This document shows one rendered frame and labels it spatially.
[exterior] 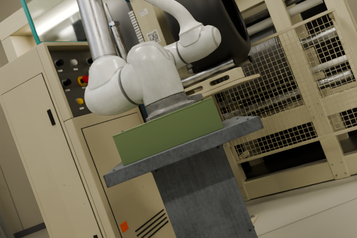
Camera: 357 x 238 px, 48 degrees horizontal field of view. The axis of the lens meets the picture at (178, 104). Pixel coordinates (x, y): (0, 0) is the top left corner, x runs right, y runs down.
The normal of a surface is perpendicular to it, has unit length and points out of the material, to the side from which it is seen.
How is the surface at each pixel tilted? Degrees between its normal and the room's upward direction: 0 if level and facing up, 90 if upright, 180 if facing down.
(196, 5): 83
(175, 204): 90
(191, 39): 93
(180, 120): 90
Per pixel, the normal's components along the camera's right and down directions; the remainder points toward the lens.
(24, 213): 0.00, -0.03
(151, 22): -0.44, 0.14
